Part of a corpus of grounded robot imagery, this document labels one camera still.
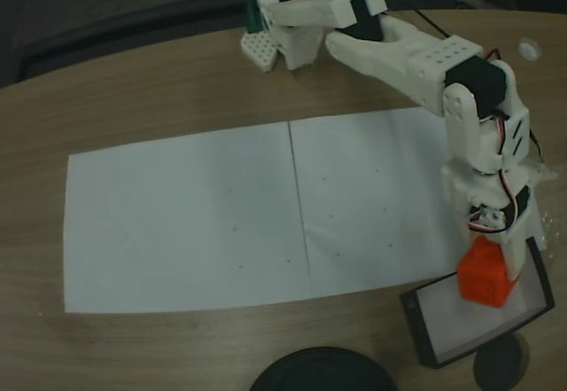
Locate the orange cube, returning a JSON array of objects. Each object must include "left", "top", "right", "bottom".
[{"left": 457, "top": 235, "right": 519, "bottom": 309}]

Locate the dark box white inside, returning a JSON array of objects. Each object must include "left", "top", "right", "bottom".
[{"left": 400, "top": 236, "right": 556, "bottom": 369}]

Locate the white paper sheet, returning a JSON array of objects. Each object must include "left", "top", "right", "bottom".
[
  {"left": 287, "top": 106, "right": 547, "bottom": 297},
  {"left": 63, "top": 122, "right": 311, "bottom": 315}
]

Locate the small black round object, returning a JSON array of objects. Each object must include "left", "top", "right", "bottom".
[{"left": 472, "top": 332, "right": 531, "bottom": 390}]

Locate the white round table cap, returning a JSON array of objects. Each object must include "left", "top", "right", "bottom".
[{"left": 517, "top": 38, "right": 542, "bottom": 62}]

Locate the large black round object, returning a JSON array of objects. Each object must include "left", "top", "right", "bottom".
[{"left": 248, "top": 346, "right": 399, "bottom": 391}]

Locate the green clamp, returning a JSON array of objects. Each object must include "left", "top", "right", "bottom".
[{"left": 245, "top": 0, "right": 268, "bottom": 34}]

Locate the white perforated base plate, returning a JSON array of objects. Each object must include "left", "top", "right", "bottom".
[{"left": 240, "top": 30, "right": 279, "bottom": 74}]

